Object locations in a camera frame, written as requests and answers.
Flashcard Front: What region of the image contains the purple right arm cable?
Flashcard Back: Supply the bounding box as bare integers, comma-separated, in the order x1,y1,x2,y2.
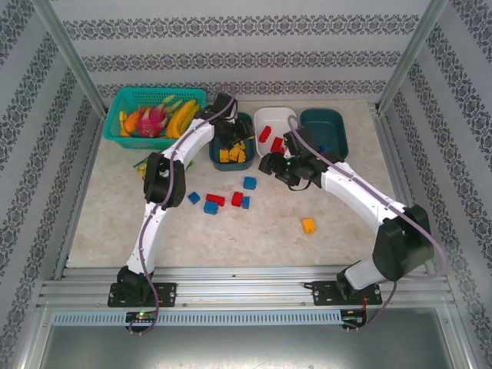
287,114,449,334

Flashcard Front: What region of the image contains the teal plastic mesh basket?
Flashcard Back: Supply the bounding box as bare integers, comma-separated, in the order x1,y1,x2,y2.
103,87,208,150

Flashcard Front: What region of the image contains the aluminium frame post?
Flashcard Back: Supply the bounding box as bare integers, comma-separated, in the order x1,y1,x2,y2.
378,0,450,112
32,0,109,116

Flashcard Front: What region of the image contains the pink dragon fruit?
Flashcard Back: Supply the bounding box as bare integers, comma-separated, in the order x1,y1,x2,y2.
135,95,181,138

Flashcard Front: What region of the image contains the dark teal plastic bin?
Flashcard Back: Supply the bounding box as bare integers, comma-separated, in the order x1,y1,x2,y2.
208,111,257,172
298,108,350,159

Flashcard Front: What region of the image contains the aluminium side rail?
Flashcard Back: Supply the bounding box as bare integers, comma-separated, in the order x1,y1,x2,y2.
53,111,107,281
371,101,437,278

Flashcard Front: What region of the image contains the orange mango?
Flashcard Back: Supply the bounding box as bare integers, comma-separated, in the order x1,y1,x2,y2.
122,110,140,135

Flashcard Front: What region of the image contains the aluminium mounting rail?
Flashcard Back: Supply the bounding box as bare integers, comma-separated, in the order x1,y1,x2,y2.
36,264,458,311

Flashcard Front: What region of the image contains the white plastic bin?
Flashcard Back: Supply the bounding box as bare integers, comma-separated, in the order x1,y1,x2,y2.
253,106,299,158

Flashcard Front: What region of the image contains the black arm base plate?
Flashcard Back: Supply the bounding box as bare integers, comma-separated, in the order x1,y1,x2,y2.
311,280,383,307
107,282,178,308

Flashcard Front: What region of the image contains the yellow banana bunch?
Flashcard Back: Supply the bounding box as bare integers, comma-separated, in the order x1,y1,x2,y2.
165,98,201,139

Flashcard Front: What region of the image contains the grey slotted cable duct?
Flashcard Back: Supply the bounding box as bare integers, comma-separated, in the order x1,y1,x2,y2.
52,310,343,327

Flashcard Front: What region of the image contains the grey metal panel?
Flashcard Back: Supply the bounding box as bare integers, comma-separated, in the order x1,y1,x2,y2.
38,307,468,369

